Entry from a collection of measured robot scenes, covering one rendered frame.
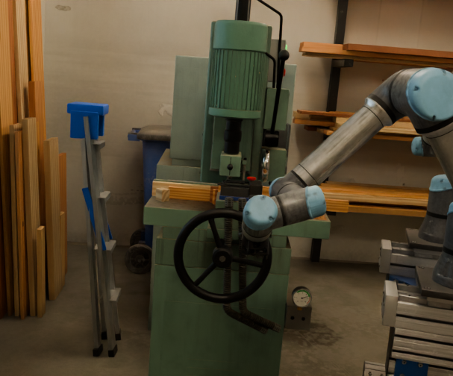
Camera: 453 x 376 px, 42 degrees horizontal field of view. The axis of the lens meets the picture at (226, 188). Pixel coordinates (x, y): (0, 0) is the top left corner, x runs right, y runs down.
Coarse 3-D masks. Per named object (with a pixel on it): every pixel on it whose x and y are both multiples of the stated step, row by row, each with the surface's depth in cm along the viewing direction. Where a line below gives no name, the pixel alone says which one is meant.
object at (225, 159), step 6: (222, 156) 199; (228, 156) 199; (234, 156) 199; (240, 156) 200; (222, 162) 199; (228, 162) 199; (234, 162) 199; (240, 162) 199; (222, 168) 200; (234, 168) 200; (222, 174) 200; (228, 174) 200; (234, 174) 200
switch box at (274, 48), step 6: (276, 42) 223; (282, 42) 223; (270, 48) 223; (276, 48) 223; (282, 48) 223; (270, 54) 224; (276, 54) 224; (270, 60) 224; (276, 60) 224; (270, 66) 225; (276, 66) 225; (270, 72) 225; (276, 72) 225; (270, 78) 225; (276, 78) 225
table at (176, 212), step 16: (144, 208) 191; (160, 208) 191; (176, 208) 192; (192, 208) 193; (208, 208) 195; (144, 224) 192; (160, 224) 192; (176, 224) 192; (208, 224) 187; (304, 224) 191; (320, 224) 191
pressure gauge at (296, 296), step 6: (300, 288) 189; (306, 288) 190; (294, 294) 189; (300, 294) 189; (306, 294) 189; (294, 300) 189; (300, 300) 189; (306, 300) 189; (300, 306) 189; (306, 306) 189
